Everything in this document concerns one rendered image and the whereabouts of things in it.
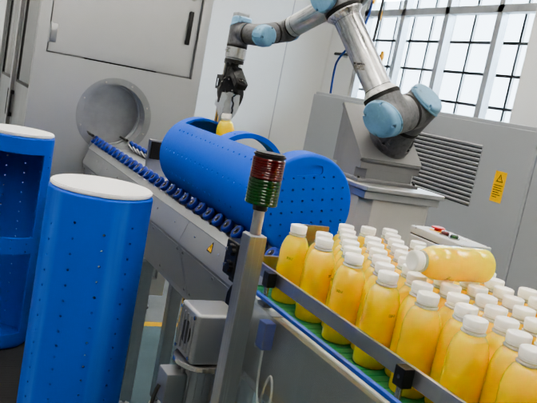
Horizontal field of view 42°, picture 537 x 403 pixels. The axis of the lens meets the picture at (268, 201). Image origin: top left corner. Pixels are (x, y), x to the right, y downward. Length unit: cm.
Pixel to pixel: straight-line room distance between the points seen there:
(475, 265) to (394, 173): 98
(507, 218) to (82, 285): 210
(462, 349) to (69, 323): 112
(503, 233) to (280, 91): 441
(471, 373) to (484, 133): 249
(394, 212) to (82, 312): 100
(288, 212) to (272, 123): 557
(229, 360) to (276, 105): 612
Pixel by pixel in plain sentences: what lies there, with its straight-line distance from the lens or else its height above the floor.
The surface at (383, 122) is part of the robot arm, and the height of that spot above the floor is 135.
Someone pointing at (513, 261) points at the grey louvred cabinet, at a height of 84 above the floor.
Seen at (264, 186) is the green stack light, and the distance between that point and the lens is 131.
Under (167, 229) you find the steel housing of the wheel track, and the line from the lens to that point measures 246.
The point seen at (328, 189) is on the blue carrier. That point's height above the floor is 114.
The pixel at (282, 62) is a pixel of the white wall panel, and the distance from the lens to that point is 741.
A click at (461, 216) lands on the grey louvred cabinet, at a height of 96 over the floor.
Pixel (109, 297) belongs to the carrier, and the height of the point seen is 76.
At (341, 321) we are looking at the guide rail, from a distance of 136.
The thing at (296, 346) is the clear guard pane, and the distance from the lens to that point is 137.
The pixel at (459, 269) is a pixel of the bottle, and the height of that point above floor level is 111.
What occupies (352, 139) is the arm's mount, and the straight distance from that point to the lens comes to 231.
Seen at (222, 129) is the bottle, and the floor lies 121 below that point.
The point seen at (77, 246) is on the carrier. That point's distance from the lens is 189.
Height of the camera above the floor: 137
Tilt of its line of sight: 9 degrees down
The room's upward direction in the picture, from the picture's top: 11 degrees clockwise
